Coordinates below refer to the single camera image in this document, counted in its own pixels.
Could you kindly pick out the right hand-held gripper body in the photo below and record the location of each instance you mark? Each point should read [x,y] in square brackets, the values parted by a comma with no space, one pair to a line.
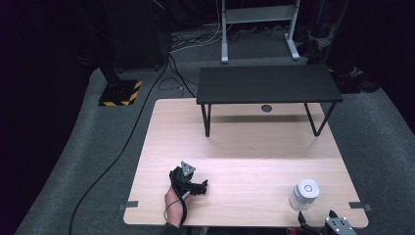
[341,227]

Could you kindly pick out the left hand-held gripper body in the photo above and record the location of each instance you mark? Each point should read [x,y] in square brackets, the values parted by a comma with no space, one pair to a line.
[182,182]

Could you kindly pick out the white cylindrical device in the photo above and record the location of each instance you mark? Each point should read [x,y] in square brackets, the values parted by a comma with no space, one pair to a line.
[305,194]

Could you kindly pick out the person's left hand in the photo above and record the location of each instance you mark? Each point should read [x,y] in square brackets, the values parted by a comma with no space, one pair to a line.
[174,204]

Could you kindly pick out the grey tape strip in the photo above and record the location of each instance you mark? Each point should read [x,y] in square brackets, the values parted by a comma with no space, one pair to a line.
[359,206]
[129,205]

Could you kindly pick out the black yellow striped stand base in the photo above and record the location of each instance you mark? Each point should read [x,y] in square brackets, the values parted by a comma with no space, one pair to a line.
[120,93]

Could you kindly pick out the black desk shelf riser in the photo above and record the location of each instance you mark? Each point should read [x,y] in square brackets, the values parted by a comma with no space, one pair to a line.
[267,83]

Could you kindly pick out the black stand pole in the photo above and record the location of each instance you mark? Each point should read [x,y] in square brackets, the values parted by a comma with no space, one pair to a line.
[109,70]

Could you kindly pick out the dark shoes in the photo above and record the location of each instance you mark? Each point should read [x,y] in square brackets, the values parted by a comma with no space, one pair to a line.
[360,81]

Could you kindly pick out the white metal stand frame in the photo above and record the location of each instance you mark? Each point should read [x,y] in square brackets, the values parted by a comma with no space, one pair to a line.
[257,14]

